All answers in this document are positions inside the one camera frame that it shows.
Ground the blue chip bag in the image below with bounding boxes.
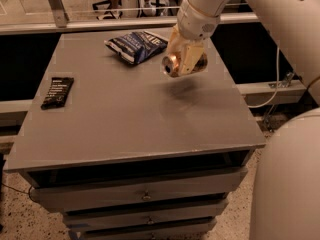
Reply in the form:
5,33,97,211
104,31,168,65

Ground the white cable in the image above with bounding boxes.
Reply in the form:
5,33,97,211
247,45,282,109

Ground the bottom grey drawer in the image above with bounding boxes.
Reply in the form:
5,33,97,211
71,217,217,240

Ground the orange soda can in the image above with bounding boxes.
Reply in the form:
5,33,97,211
161,52,208,78

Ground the grey drawer cabinet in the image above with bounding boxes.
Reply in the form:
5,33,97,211
4,25,267,240

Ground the middle grey drawer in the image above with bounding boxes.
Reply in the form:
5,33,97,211
63,196,228,232

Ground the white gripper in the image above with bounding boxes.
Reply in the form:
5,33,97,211
166,0,220,77

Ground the grey drawer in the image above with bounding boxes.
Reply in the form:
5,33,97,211
63,196,228,232
71,217,217,240
31,166,248,212

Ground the top grey drawer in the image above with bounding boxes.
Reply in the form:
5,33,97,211
31,166,248,212

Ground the black floor cable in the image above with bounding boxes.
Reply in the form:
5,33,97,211
0,182,34,202

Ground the metal railing frame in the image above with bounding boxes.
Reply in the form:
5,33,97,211
0,0,261,36

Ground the black snack bar wrapper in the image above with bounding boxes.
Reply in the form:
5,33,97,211
41,77,74,110

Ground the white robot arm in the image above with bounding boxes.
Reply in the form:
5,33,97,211
167,0,320,240

